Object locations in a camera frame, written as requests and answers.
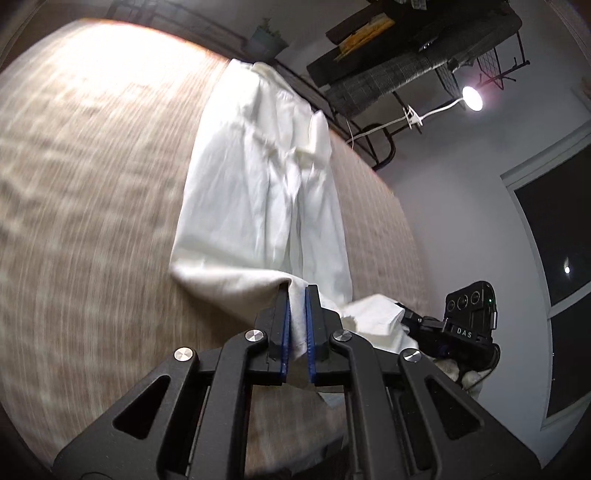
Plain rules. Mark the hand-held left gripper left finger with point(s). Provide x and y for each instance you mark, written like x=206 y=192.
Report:
x=286 y=337

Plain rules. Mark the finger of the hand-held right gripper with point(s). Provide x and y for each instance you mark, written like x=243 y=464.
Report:
x=422 y=323

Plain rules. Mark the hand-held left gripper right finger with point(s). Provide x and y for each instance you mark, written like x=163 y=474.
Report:
x=310 y=337

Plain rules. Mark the white long-sleeved shirt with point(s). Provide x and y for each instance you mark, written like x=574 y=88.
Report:
x=249 y=198

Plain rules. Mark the black metal clothes rack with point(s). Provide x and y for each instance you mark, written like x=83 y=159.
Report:
x=302 y=83

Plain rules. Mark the white-framed window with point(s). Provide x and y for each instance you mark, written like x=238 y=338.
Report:
x=554 y=230

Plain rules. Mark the white clip-on lamp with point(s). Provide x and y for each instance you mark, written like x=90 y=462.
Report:
x=472 y=98

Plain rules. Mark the grey plaid coat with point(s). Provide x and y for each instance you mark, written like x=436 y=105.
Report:
x=392 y=76

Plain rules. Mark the black long coat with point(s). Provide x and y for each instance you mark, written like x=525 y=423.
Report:
x=364 y=55

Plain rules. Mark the yellow garment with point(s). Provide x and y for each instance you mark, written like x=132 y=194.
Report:
x=364 y=34

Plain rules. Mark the green potted plant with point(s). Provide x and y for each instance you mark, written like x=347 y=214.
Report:
x=265 y=41

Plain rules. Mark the black curved metal frame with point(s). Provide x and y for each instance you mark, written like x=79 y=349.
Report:
x=390 y=154

